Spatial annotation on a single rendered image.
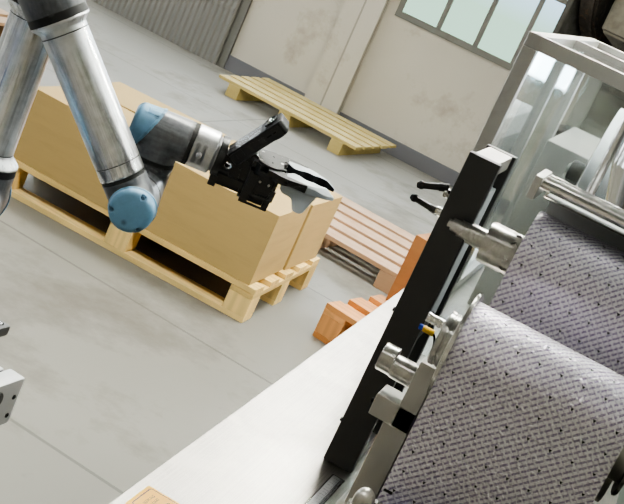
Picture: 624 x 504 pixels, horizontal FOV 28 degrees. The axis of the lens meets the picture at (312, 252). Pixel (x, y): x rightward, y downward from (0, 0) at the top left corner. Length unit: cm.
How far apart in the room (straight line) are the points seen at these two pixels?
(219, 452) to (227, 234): 315
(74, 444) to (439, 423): 220
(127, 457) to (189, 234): 155
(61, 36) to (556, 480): 100
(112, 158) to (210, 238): 302
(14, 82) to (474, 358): 96
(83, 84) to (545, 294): 78
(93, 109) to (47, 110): 329
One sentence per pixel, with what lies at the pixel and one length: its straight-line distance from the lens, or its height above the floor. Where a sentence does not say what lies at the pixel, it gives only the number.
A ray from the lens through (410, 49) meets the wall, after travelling 964.
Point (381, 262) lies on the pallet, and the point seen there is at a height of 12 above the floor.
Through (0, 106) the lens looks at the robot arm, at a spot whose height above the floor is 116.
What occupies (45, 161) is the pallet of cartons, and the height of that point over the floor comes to 20.
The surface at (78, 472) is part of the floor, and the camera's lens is 355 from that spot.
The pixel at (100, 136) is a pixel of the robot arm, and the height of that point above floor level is 121.
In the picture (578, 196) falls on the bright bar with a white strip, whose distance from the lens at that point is 181.
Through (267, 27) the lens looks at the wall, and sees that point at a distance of 1008.
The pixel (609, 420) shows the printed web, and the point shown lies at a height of 127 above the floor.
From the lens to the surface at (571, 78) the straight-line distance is 254.
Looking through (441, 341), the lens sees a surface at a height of 126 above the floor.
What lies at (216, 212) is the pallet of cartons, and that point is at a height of 36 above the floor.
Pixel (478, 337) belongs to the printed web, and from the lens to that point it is 156.
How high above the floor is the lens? 172
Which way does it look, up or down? 16 degrees down
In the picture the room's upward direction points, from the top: 24 degrees clockwise
